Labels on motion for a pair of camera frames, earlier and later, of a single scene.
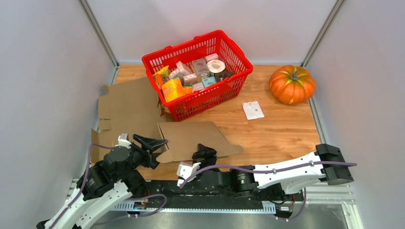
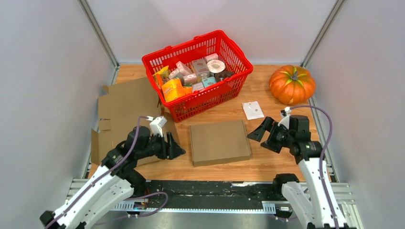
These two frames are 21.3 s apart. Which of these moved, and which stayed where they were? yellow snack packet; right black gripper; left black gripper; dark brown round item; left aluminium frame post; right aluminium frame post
Moved: left black gripper; right black gripper
Stayed: left aluminium frame post; dark brown round item; right aluminium frame post; yellow snack packet
